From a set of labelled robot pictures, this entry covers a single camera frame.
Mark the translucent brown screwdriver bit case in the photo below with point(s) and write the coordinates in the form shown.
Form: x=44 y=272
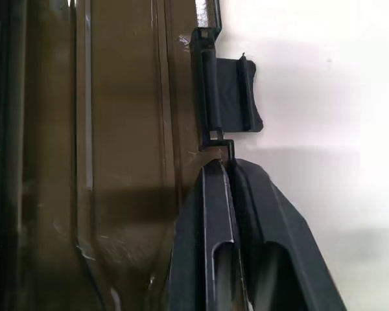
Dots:
x=123 y=129

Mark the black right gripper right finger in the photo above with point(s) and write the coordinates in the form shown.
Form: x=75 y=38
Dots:
x=278 y=226

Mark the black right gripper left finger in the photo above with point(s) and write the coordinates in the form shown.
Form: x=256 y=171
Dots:
x=194 y=246

